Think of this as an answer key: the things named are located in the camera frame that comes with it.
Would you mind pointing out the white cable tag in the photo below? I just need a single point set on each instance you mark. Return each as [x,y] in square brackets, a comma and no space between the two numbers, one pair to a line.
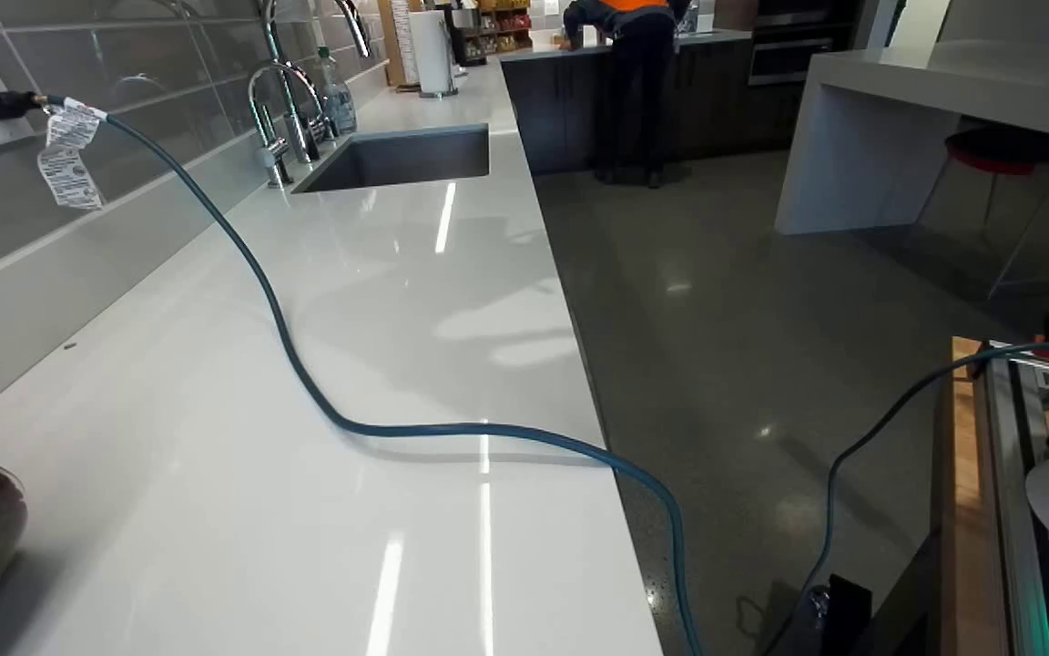
[72,127]

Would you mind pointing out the white kitchen island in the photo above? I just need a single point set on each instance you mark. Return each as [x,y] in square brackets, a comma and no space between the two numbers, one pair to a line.
[872,125]

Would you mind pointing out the white trash bin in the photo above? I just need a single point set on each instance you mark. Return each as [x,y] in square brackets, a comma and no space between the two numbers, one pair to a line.
[430,45]

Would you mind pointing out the person in orange vest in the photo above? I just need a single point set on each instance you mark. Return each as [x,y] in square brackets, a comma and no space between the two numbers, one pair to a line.
[636,79]

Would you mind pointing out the black built-in wall oven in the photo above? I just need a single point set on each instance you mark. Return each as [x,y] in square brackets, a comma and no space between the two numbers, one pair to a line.
[789,34]

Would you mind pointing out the tall chrome kitchen faucet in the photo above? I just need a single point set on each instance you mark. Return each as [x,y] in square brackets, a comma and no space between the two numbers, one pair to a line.
[302,108]

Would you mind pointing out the black power plug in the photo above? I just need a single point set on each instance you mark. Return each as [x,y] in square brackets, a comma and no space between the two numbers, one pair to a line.
[21,103]

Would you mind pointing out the dark undermount sink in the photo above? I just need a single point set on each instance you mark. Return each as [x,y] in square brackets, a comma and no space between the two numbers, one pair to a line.
[395,159]

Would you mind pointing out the wooden robot cart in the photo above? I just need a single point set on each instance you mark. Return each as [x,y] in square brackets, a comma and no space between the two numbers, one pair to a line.
[992,504]

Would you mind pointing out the red stool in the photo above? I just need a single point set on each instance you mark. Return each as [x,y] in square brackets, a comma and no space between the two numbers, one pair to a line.
[999,152]

